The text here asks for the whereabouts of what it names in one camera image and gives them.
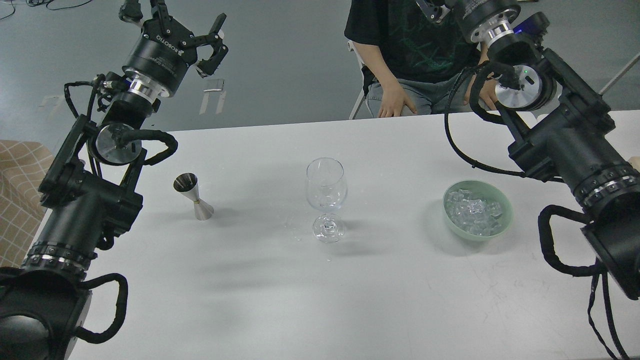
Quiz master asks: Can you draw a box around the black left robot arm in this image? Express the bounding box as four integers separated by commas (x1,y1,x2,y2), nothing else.
1,0,229,360

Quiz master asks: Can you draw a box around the pile of ice cubes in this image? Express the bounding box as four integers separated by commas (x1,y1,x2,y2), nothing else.
444,188,504,237

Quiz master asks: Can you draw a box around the person's right hand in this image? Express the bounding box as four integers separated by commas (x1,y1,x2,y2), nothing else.
377,79,418,118

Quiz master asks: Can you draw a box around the black floor cable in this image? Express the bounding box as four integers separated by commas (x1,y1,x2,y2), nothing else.
0,0,94,21

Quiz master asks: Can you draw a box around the green bowl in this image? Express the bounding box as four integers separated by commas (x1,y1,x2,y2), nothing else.
441,180,515,243

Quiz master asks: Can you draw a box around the steel double jigger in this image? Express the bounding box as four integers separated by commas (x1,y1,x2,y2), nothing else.
173,172,215,221

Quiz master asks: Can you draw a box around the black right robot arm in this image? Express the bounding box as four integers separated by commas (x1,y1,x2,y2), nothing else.
417,0,640,360

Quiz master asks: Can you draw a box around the person in black shirt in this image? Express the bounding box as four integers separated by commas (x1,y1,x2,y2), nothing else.
343,0,489,118

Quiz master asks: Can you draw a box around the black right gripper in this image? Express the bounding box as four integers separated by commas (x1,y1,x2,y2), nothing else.
416,0,521,44

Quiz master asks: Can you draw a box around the clear wine glass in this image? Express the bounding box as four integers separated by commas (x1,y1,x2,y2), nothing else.
305,157,348,244

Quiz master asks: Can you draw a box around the white office chair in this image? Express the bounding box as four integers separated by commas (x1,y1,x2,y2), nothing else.
347,40,373,120

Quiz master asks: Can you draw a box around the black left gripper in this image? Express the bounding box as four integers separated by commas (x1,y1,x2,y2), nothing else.
119,0,229,97

